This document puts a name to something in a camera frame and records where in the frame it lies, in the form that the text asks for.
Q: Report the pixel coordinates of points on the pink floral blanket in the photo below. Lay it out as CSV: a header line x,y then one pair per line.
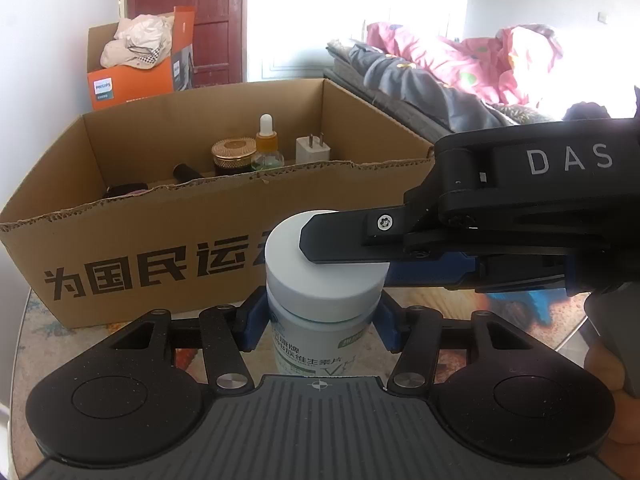
x,y
450,60

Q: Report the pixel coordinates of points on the gold lid dark jar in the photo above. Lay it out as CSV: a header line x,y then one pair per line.
x,y
234,152

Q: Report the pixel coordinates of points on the black tape roll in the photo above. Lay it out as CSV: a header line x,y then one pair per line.
x,y
125,190

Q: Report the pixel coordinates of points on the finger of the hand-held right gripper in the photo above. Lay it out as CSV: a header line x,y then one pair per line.
x,y
340,240
430,270

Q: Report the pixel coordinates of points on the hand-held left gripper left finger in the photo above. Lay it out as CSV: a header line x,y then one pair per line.
x,y
252,322

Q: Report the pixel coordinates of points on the orange cardboard box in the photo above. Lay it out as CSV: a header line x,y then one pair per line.
x,y
130,85

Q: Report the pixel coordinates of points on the person's right hand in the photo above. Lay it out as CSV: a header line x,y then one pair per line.
x,y
600,385

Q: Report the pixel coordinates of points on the white vitamin bottle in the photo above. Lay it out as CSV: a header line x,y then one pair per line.
x,y
320,290

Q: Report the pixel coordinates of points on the white charger plug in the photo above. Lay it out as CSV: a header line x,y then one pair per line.
x,y
314,150

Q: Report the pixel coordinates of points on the green dropper bottle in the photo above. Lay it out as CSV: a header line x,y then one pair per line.
x,y
267,145

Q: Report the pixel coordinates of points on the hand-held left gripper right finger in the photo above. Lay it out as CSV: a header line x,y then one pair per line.
x,y
390,325

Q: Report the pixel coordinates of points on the brown cardboard box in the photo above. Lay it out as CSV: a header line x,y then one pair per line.
x,y
125,240

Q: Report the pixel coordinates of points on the grey bed mattress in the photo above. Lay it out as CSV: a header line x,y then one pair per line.
x,y
345,77

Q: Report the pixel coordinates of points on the black cylinder tube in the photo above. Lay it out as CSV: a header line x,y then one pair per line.
x,y
189,172

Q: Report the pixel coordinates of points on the white wall socket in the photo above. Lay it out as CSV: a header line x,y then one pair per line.
x,y
602,16

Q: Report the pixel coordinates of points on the red wooden door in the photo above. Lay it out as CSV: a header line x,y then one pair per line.
x,y
210,10

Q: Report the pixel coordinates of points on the beige clothes bundle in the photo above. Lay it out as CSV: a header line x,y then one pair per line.
x,y
135,35

